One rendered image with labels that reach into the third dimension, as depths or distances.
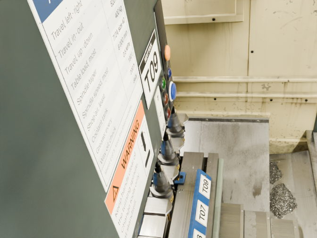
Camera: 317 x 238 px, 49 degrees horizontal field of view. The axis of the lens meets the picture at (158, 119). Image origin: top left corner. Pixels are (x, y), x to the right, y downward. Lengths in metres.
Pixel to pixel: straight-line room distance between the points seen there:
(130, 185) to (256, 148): 1.20
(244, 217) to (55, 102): 1.26
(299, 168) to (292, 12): 0.72
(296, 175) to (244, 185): 0.27
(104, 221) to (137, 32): 0.23
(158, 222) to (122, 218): 0.85
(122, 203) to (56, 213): 0.14
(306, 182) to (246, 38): 0.69
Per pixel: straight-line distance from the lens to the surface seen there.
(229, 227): 1.41
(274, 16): 1.34
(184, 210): 1.26
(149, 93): 0.48
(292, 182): 1.66
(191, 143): 1.59
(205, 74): 1.47
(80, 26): 0.29
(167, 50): 0.57
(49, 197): 0.25
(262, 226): 1.45
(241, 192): 1.52
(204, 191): 1.25
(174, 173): 0.96
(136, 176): 0.44
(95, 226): 0.33
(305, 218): 1.55
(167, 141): 0.94
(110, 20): 0.35
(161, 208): 0.89
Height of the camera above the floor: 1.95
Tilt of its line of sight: 41 degrees down
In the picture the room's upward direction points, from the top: 11 degrees counter-clockwise
